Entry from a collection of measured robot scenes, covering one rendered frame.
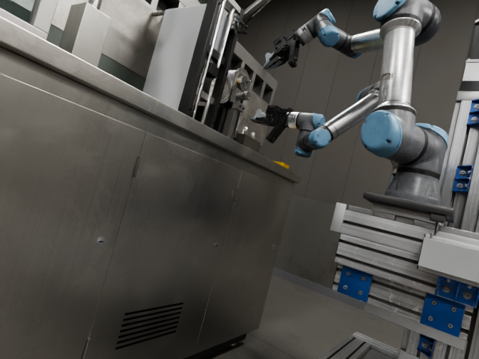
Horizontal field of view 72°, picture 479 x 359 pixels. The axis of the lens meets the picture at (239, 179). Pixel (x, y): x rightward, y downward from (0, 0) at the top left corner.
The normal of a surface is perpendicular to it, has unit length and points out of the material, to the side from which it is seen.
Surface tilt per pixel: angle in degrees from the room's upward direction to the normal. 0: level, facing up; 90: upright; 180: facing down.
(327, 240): 90
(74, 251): 90
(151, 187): 90
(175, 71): 90
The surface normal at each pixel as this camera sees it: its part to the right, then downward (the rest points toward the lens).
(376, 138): -0.89, -0.12
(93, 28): 0.82, 0.18
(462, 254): -0.54, -0.19
